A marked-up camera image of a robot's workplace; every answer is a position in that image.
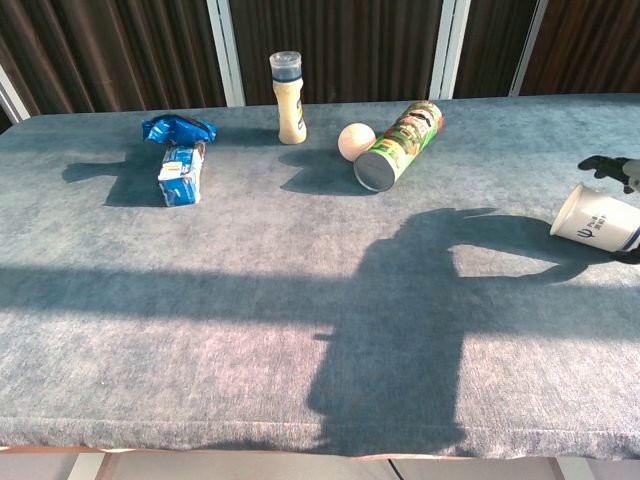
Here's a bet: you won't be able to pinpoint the white frame post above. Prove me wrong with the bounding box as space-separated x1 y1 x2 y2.
508 0 550 97
206 0 247 107
428 0 472 100
0 64 32 124

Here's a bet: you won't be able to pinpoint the cream white ball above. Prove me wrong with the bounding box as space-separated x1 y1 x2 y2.
337 122 376 162

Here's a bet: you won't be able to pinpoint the blue crumpled snack bag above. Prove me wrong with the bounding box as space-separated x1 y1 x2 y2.
141 114 219 146

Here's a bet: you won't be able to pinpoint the white paper cup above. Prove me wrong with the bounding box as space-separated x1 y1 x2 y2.
549 182 640 254

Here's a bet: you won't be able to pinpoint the blue and white carton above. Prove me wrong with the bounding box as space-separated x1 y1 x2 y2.
157 141 207 207

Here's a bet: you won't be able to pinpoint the green chips can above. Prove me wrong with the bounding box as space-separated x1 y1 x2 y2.
353 99 444 193

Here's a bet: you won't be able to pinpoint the blue table cloth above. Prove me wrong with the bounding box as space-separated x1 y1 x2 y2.
0 93 640 460

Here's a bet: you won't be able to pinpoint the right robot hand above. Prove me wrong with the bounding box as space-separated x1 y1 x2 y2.
578 155 640 265

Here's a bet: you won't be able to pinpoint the dressing bottle with clear cap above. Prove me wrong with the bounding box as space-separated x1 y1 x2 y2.
269 50 308 146

